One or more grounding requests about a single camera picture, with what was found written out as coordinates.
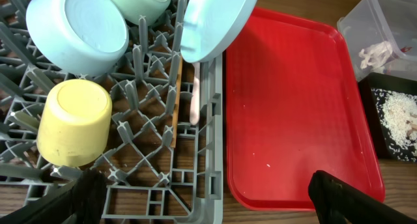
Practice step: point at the light blue small bowl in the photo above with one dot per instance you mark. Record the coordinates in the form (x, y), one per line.
(82, 37)

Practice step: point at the yellow plastic cup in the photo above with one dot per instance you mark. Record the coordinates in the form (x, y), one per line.
(75, 122)

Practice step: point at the white plastic fork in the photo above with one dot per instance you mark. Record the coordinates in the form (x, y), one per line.
(194, 105)

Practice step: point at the red plastic tray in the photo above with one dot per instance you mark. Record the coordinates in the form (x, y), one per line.
(292, 108)

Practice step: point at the grey plastic dishwasher rack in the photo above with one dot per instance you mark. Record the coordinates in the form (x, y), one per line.
(147, 180)

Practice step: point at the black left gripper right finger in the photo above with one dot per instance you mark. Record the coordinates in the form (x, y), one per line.
(337, 202)

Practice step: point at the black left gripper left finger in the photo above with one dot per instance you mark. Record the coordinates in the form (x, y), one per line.
(83, 198)

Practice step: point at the light blue plate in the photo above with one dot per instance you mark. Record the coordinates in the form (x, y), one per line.
(210, 26)

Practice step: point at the mint green bowl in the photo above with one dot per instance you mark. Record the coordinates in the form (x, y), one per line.
(150, 9)

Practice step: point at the clear plastic waste bin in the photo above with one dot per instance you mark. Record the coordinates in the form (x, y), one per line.
(374, 21)

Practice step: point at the pile of white rice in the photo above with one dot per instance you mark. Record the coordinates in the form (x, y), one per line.
(397, 116)

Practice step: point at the red wrapper waste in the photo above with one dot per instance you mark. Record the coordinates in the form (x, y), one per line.
(406, 49)

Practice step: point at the black waste tray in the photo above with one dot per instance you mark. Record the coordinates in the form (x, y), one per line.
(381, 81)

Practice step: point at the wooden chopstick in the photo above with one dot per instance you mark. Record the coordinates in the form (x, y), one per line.
(175, 118)

